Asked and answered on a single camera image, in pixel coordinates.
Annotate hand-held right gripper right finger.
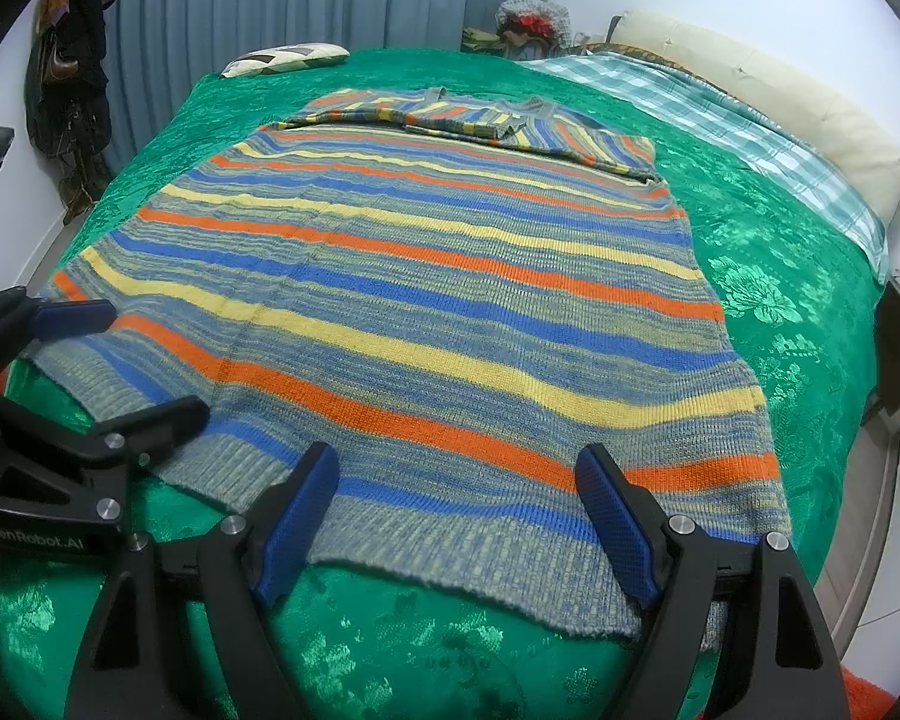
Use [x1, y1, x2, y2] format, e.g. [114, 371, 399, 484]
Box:
[576, 442, 853, 720]

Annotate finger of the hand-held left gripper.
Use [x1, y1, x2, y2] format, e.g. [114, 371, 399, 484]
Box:
[0, 388, 211, 517]
[0, 285, 119, 391]

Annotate cream pillow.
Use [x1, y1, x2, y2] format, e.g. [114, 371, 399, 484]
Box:
[611, 11, 900, 222]

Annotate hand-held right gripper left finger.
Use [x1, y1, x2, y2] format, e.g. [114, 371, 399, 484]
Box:
[64, 441, 340, 720]

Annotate striped knit sweater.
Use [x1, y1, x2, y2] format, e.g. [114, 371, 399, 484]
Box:
[0, 86, 792, 642]

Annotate lace-covered basket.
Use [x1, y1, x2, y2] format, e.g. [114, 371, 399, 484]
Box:
[493, 0, 575, 61]

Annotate green floral bedspread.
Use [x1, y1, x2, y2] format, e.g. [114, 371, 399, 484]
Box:
[0, 49, 890, 720]

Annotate small patterned cushion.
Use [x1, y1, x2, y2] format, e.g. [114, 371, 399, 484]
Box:
[219, 43, 350, 80]

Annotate orange shaggy rug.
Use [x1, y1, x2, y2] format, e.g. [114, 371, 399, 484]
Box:
[840, 671, 890, 720]

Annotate dark wooden nightstand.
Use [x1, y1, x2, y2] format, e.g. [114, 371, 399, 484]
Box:
[866, 281, 900, 415]

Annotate blue-grey curtain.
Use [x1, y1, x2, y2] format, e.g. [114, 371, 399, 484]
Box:
[97, 0, 556, 173]

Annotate green checked bed sheet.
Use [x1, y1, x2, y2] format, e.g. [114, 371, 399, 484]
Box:
[529, 52, 890, 282]

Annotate dark hanging clothes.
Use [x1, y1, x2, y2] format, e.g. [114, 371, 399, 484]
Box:
[26, 0, 115, 222]

